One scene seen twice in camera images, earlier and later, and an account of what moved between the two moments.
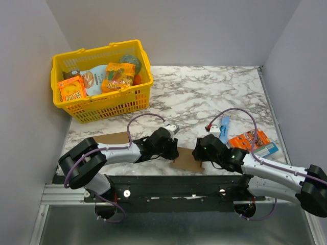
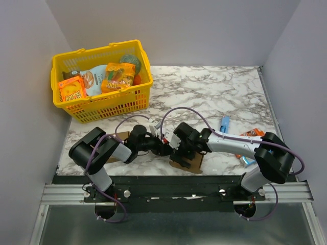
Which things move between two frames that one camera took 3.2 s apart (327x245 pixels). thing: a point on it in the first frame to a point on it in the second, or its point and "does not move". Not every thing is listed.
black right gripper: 196,151 to 179,155
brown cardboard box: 186,161 does not move
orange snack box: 73,88 does not move
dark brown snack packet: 72,74 does not move
